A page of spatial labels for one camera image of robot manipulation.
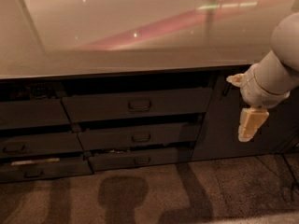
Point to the grey cabinet door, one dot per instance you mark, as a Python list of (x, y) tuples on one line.
[(218, 137)]

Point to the items in left drawer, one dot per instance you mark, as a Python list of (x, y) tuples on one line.
[(30, 92)]

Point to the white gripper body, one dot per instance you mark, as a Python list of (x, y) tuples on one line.
[(252, 90)]

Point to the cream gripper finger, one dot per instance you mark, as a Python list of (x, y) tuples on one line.
[(251, 120), (235, 80)]

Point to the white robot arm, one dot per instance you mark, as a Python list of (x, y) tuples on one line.
[(270, 81)]

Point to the grey drawer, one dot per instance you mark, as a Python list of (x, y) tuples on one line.
[(140, 158), (38, 144), (139, 136), (46, 170), (127, 105), (32, 113)]

